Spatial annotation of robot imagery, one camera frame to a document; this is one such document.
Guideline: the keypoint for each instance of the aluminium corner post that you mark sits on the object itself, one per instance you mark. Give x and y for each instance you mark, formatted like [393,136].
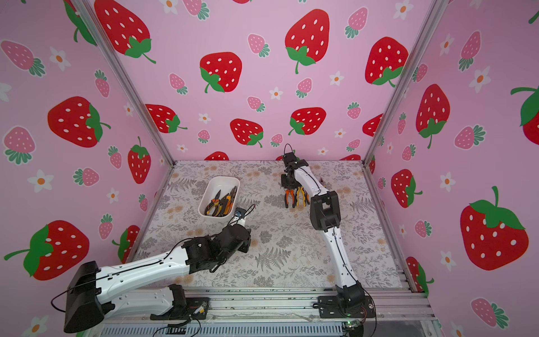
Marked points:
[428,28]
[87,13]

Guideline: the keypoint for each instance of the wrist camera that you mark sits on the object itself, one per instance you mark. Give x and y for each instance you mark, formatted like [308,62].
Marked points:
[240,213]
[289,158]

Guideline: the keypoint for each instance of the orange handled pliers small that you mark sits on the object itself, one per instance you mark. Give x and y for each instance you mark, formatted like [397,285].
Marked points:
[229,200]

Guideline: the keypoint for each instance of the right aluminium corner post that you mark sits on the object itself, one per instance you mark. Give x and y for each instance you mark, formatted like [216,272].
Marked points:
[428,28]

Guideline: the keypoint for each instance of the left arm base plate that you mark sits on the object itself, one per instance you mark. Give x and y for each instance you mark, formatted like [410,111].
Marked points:
[193,309]

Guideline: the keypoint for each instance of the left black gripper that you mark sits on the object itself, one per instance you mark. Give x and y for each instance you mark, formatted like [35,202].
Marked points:
[246,243]

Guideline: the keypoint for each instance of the left aluminium corner post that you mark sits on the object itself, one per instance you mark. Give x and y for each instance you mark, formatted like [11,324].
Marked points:
[87,13]

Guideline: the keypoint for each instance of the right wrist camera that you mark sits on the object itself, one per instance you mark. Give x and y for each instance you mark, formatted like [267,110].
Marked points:
[289,158]

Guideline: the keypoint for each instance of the white plastic storage box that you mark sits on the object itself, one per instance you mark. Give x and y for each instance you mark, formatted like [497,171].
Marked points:
[225,184]

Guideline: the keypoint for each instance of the aluminium rail frame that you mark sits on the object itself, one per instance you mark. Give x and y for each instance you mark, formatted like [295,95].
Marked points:
[266,312]

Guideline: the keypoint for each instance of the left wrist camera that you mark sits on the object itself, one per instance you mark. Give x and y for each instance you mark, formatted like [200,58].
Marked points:
[240,213]

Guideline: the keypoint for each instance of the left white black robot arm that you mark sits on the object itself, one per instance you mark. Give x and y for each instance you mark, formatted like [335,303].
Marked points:
[91,292]

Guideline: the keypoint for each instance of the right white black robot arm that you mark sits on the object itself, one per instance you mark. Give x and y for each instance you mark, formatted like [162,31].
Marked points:
[325,217]

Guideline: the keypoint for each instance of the orange black pliers large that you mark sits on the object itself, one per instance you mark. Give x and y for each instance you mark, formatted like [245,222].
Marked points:
[290,198]

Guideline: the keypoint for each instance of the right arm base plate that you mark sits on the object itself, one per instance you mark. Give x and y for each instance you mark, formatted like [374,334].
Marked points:
[331,307]

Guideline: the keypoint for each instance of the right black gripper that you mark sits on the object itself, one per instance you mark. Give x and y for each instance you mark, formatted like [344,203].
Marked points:
[290,183]

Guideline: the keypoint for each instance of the yellow black pliers large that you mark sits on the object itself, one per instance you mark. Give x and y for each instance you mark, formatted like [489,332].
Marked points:
[302,197]

